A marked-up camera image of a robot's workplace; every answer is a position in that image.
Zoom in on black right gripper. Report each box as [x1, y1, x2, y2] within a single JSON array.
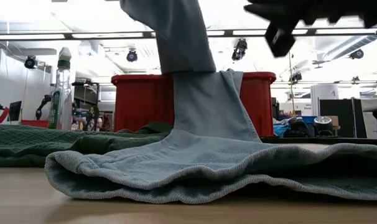
[[243, 0, 303, 58]]

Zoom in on light blue shirt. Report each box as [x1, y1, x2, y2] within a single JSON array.
[[44, 0, 377, 205]]

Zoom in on dark green button shirt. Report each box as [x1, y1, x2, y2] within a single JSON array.
[[0, 122, 174, 168]]

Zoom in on red plastic laundry bin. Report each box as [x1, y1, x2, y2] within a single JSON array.
[[110, 71, 277, 138]]

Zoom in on bright blue garment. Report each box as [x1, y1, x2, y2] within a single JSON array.
[[272, 122, 291, 138]]

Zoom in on dark navy garment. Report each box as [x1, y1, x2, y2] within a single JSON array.
[[284, 119, 317, 138]]

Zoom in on silver cylindrical container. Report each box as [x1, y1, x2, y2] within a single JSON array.
[[314, 116, 334, 137]]

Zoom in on black partition panel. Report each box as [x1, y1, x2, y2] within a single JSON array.
[[319, 98, 368, 138]]

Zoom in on small cardboard box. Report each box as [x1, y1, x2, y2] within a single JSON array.
[[330, 115, 342, 131]]

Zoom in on person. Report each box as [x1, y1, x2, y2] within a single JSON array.
[[81, 105, 104, 132]]

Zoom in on clear plastic water bottle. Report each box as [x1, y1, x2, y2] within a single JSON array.
[[47, 47, 74, 131]]

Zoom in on small red storage box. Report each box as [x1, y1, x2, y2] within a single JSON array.
[[20, 119, 49, 129]]

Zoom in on black computer monitor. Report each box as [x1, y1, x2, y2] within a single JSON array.
[[7, 100, 23, 122]]

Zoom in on black aluminium table frame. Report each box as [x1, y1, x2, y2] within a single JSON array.
[[260, 136, 377, 149]]

